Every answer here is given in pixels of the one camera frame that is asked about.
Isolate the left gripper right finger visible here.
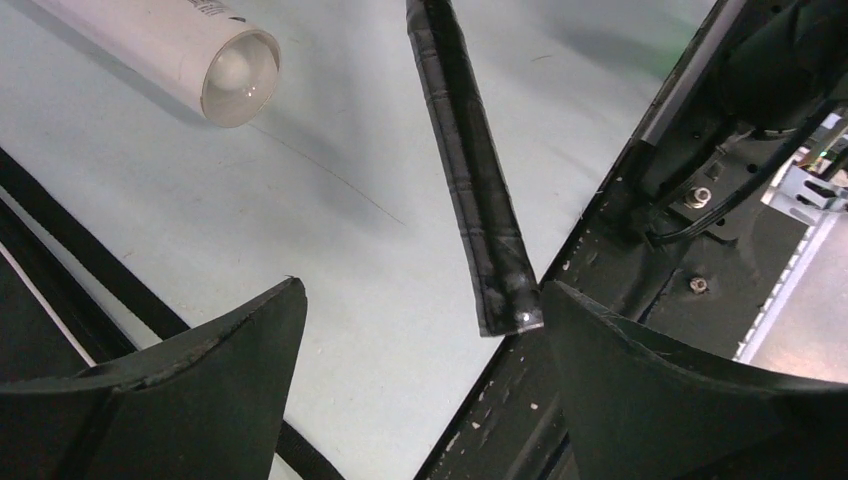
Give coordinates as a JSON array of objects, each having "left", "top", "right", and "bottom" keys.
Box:
[{"left": 541, "top": 282, "right": 847, "bottom": 479}]

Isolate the white shuttlecock tube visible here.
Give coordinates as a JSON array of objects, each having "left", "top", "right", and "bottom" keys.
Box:
[{"left": 39, "top": 0, "right": 281, "bottom": 128}]

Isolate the white slotted cable duct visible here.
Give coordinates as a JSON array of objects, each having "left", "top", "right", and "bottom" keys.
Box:
[{"left": 733, "top": 215, "right": 836, "bottom": 364}]

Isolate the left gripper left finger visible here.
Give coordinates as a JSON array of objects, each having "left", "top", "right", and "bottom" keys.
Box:
[{"left": 1, "top": 278, "right": 307, "bottom": 479}]

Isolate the black sport racket bag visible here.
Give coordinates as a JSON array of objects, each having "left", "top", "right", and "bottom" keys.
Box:
[{"left": 1, "top": 155, "right": 339, "bottom": 479}]

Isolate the badminton racket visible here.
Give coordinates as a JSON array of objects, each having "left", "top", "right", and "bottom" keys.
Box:
[{"left": 406, "top": 1, "right": 544, "bottom": 337}]

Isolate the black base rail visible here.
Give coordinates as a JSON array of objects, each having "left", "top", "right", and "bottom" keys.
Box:
[{"left": 413, "top": 0, "right": 848, "bottom": 480}]

